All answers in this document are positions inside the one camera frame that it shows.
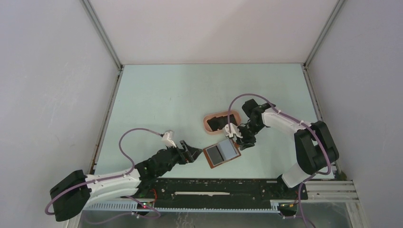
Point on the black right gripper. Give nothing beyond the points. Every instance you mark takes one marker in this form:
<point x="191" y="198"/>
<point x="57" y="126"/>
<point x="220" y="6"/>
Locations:
<point x="245" y="142"/>

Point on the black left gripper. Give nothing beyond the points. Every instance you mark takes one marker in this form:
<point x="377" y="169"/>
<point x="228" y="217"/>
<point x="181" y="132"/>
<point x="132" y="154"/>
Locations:
<point x="187" y="154"/>

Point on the pink oval plastic tray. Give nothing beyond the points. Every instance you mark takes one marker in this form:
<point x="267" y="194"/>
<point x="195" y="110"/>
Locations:
<point x="235" y="118"/>

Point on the brown leather card holder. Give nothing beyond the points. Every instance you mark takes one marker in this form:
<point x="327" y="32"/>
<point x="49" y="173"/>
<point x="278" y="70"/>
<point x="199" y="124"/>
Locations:
<point x="229" y="150"/>

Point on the black card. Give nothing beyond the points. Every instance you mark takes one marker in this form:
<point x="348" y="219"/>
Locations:
<point x="217" y="123"/>
<point x="214" y="155"/>

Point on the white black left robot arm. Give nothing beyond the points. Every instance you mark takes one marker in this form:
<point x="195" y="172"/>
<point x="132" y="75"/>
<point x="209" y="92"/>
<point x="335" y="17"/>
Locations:
<point x="77" y="191"/>

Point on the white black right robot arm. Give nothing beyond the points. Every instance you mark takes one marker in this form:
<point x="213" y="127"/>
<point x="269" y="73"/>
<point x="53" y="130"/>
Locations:
<point x="314" y="145"/>

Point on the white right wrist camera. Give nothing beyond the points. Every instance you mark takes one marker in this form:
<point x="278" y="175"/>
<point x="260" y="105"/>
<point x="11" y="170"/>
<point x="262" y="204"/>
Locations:
<point x="231" y="131"/>

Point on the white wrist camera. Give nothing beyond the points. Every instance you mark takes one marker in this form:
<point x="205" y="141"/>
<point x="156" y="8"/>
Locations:
<point x="231" y="131"/>
<point x="167" y="139"/>

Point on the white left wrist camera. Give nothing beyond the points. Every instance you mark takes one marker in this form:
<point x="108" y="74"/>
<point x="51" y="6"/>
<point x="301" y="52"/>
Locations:
<point x="167" y="139"/>

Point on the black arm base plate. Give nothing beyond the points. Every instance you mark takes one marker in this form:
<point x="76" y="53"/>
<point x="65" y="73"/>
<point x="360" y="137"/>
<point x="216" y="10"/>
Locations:
<point x="173" y="193"/>

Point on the aluminium frame rail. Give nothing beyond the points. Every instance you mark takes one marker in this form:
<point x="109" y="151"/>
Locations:
<point x="318" y="191"/>

